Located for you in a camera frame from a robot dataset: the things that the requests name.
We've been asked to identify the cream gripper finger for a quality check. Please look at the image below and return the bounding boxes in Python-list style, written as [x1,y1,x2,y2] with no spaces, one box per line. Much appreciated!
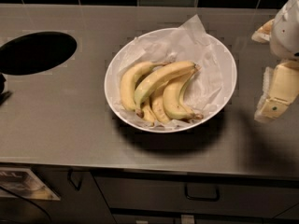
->
[251,20,274,43]
[254,60,299,123]

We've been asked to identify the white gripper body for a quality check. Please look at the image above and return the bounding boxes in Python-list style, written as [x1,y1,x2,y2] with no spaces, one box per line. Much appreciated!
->
[270,0,299,60]

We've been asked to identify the white bowl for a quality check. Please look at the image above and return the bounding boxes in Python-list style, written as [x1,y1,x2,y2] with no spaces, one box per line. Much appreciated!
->
[104,27,238,133]

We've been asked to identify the small lower yellow banana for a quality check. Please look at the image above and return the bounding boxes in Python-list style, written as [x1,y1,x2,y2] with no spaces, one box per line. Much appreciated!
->
[142,99,156,125]

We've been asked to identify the white paper liner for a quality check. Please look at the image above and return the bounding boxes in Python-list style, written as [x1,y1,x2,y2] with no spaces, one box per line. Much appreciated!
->
[113,14,231,131]

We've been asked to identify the grey drawer front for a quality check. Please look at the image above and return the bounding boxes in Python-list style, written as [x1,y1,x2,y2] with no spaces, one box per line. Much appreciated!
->
[95,176,299,218]

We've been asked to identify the black object at left edge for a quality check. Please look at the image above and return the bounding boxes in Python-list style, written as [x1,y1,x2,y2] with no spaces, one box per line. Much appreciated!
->
[0,73,12,105]

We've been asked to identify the paper sheet on cabinet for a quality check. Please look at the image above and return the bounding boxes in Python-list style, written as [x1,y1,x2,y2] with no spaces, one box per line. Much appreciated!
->
[0,167,61,201]

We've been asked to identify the black drawer handle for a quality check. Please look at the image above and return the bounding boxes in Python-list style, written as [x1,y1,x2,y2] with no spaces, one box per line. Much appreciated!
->
[184,184,220,202]

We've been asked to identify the black cabinet door handle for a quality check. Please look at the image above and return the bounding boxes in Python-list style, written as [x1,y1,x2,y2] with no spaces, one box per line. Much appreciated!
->
[67,169,84,191]

